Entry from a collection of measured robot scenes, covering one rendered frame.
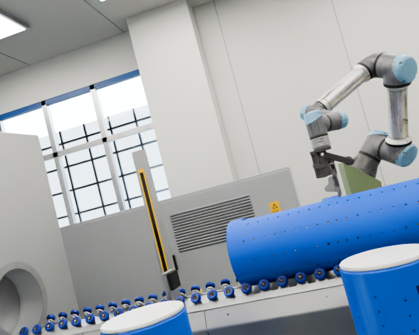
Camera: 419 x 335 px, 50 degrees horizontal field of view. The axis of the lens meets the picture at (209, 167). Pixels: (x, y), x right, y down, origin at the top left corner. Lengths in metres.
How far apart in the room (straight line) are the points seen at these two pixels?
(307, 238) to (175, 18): 3.46
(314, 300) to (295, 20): 3.58
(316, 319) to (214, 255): 1.80
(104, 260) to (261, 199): 1.37
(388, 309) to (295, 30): 3.82
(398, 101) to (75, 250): 2.77
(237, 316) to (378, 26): 3.67
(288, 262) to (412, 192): 0.52
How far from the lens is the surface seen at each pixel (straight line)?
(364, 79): 2.18
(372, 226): 1.77
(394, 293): 1.44
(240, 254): 1.84
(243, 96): 4.81
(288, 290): 1.86
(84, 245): 3.90
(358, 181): 2.29
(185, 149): 4.56
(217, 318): 1.94
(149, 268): 3.71
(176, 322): 1.48
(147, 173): 2.44
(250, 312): 1.90
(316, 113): 1.88
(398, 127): 2.24
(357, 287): 1.47
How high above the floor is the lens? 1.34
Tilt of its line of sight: 4 degrees up
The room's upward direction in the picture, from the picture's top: 15 degrees counter-clockwise
